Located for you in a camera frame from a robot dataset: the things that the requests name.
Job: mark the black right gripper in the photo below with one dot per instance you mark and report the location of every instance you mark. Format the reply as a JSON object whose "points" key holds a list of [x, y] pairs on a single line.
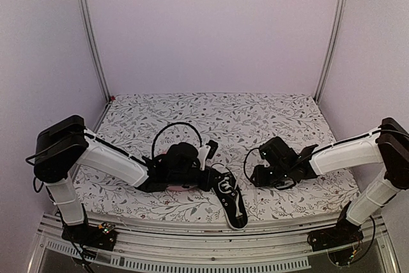
{"points": [[259, 179]]}

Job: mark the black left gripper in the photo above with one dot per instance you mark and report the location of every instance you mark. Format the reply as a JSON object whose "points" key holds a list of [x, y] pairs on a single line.
{"points": [[208, 183]]}

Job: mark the black white canvas sneaker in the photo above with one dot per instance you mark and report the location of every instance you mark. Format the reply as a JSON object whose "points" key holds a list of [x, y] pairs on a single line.
{"points": [[225, 186]]}

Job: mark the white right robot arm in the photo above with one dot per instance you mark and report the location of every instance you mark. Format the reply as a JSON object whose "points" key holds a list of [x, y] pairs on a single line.
{"points": [[382, 150]]}

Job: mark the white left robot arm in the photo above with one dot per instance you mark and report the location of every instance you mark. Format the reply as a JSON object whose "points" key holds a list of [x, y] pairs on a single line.
{"points": [[69, 144]]}

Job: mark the pink plastic plate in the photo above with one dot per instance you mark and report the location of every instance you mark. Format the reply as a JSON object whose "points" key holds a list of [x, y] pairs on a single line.
{"points": [[177, 188]]}

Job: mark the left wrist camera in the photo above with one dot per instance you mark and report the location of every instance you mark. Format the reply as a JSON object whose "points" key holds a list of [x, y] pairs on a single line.
{"points": [[206, 152]]}

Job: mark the aluminium front rail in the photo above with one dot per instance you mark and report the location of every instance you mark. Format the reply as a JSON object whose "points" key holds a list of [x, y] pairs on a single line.
{"points": [[264, 246]]}

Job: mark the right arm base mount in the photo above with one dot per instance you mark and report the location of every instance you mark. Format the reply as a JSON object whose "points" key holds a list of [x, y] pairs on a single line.
{"points": [[328, 238]]}

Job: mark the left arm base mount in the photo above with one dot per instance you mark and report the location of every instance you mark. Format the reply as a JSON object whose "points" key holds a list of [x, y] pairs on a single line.
{"points": [[102, 236]]}

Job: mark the right aluminium frame post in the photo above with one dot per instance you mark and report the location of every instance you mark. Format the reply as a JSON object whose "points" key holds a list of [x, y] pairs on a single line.
{"points": [[331, 48]]}

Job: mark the aluminium frame post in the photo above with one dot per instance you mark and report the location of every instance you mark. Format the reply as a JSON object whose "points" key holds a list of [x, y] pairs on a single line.
{"points": [[93, 48], [331, 48]]}

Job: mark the left aluminium frame post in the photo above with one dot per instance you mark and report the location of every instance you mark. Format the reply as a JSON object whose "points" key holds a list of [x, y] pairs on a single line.
{"points": [[93, 48]]}

